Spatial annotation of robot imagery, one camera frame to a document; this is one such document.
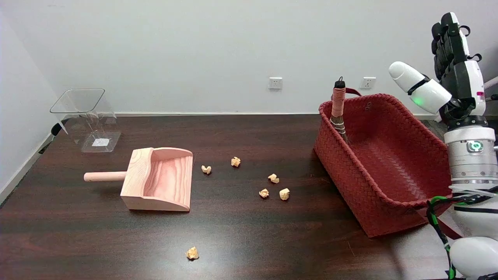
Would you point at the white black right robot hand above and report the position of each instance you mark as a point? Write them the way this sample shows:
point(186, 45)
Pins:
point(463, 83)

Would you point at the brown straw hand broom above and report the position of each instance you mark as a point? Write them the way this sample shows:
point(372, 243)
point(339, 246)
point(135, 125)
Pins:
point(338, 102)

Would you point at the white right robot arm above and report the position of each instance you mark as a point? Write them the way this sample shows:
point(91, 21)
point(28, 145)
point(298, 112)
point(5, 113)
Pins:
point(472, 167)

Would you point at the red woven basket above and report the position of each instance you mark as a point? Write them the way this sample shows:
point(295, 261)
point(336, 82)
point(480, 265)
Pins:
point(389, 175)

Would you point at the crumpled paper ball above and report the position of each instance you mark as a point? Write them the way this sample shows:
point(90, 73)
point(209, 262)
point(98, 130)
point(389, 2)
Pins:
point(192, 253)
point(284, 194)
point(235, 161)
point(264, 193)
point(274, 178)
point(206, 169)

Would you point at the wooden dustpan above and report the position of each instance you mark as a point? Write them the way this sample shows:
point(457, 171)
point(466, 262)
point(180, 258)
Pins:
point(155, 182)

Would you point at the clear plastic container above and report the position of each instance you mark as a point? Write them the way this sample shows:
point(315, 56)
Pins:
point(91, 116)

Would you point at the white wall socket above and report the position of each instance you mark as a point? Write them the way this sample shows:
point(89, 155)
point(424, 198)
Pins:
point(275, 83)
point(367, 83)

